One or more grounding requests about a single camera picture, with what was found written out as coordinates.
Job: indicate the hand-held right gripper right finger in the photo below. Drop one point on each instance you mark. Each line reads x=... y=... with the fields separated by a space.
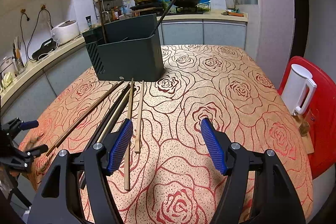
x=213 y=146

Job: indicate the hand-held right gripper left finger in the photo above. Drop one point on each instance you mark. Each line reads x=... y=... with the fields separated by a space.
x=119 y=146

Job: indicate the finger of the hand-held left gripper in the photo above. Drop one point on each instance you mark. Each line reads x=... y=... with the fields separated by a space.
x=29 y=124
x=35 y=151

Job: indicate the black chopstick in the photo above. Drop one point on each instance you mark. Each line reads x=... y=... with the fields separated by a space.
x=164 y=16
x=109 y=121
x=105 y=121

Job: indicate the light wooden chopstick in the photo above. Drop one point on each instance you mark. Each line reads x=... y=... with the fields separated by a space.
x=139 y=119
x=130 y=100
x=112 y=121

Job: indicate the brown chopstick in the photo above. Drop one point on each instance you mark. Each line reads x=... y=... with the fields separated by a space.
x=103 y=22
x=84 y=119

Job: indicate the dark green utensil holder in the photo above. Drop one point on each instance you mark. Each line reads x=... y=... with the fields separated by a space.
x=126 y=61

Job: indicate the jar of kitchen utensils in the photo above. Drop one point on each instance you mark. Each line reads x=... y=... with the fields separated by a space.
x=18 y=64

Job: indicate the rose pattern tablecloth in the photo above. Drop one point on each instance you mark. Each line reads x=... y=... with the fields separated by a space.
x=223 y=87

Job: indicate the black countertop appliance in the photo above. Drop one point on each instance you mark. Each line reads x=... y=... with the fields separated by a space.
x=43 y=49

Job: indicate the white electric kettle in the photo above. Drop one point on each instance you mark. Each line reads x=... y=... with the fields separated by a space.
x=294 y=87

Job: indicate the white rice cooker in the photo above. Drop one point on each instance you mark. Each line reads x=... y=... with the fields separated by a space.
x=65 y=31

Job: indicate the red plastic chair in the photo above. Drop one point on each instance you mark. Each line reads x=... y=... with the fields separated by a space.
x=325 y=121

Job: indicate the gas stove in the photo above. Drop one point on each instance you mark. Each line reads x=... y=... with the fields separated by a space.
x=147 y=7

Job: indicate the black wok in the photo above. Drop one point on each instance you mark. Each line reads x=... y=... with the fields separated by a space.
x=187 y=1

